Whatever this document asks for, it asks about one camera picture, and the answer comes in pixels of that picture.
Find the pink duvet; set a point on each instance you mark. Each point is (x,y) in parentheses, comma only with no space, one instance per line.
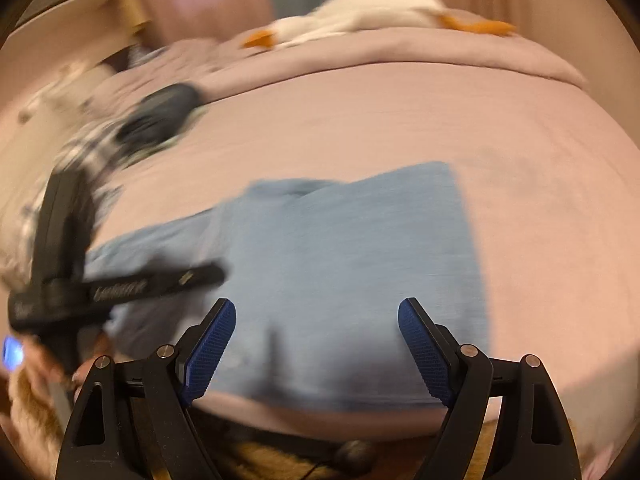
(223,70)

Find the light blue denim pants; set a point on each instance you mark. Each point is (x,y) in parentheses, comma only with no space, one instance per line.
(316,271)

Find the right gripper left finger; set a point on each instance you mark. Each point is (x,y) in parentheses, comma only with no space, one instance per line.
(121,406)

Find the plaid pillow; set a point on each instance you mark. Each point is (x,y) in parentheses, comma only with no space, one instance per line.
(81,165)

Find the folded dark denim jeans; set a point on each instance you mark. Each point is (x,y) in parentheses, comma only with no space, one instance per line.
(158,117)

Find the wooden shelf unit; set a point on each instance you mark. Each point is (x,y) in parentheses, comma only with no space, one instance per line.
(53,35)

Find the pink bed sheet mattress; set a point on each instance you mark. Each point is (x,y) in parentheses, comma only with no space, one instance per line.
(507,204)

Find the white goose plush toy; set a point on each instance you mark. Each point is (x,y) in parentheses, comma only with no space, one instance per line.
(341,17)

